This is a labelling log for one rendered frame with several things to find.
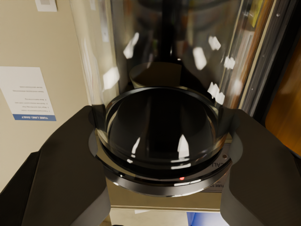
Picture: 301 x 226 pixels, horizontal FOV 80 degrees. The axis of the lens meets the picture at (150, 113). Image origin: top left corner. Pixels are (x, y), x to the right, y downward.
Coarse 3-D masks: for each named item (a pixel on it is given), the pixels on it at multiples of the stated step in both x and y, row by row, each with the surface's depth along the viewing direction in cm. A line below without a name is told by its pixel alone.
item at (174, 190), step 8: (104, 168) 10; (112, 176) 10; (216, 176) 10; (120, 184) 10; (128, 184) 10; (136, 184) 9; (192, 184) 9; (200, 184) 9; (208, 184) 10; (144, 192) 10; (152, 192) 9; (160, 192) 9; (168, 192) 9; (176, 192) 9; (184, 192) 10
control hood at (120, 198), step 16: (112, 192) 34; (128, 192) 34; (208, 192) 34; (112, 208) 34; (128, 208) 34; (144, 208) 33; (160, 208) 33; (176, 208) 33; (192, 208) 33; (208, 208) 33
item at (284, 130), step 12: (300, 48) 24; (300, 60) 25; (288, 72) 26; (300, 72) 25; (288, 84) 26; (300, 84) 25; (276, 96) 29; (288, 96) 27; (300, 96) 25; (276, 108) 29; (288, 108) 27; (300, 108) 26; (276, 120) 29; (288, 120) 27; (300, 120) 26; (276, 132) 30; (288, 132) 28; (300, 132) 26; (288, 144) 28; (300, 144) 26
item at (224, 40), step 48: (96, 0) 6; (144, 0) 5; (192, 0) 5; (240, 0) 5; (96, 48) 7; (144, 48) 6; (192, 48) 6; (240, 48) 7; (96, 96) 9; (144, 96) 7; (192, 96) 7; (240, 96) 9; (144, 144) 9; (192, 144) 9; (192, 192) 10
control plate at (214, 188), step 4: (232, 164) 35; (228, 172) 34; (224, 176) 34; (220, 180) 34; (224, 180) 34; (216, 184) 34; (220, 184) 34; (208, 188) 34; (212, 188) 34; (216, 188) 34; (220, 188) 34; (216, 192) 34; (220, 192) 34
